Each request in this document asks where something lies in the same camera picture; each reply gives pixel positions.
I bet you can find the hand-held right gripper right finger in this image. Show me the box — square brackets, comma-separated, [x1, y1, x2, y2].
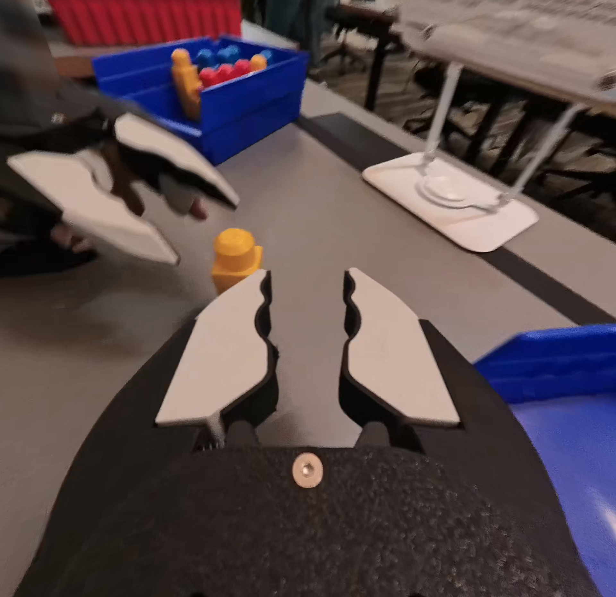
[338, 268, 461, 428]

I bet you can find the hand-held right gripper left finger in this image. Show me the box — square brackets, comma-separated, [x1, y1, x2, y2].
[155, 269, 280, 427]

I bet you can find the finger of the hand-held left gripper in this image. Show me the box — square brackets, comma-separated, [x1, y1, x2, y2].
[7, 150, 180, 266]
[115, 113, 240, 209]

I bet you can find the group of toy bricks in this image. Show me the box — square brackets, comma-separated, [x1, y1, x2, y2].
[171, 44, 275, 121]

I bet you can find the blue plastic bin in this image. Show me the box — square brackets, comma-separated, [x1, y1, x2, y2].
[91, 35, 310, 166]
[474, 324, 616, 597]

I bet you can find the yellow one-stud block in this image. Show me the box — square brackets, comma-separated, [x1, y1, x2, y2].
[211, 228, 264, 295]

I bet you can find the red plastic bin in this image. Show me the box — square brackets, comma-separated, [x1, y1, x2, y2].
[38, 0, 247, 47]

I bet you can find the white document stand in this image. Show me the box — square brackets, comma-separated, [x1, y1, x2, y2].
[362, 22, 616, 253]

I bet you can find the wooden top desk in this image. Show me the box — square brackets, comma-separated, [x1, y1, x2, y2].
[332, 3, 616, 174]

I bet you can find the printed instruction sheet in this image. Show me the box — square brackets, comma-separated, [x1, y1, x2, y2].
[399, 0, 616, 59]

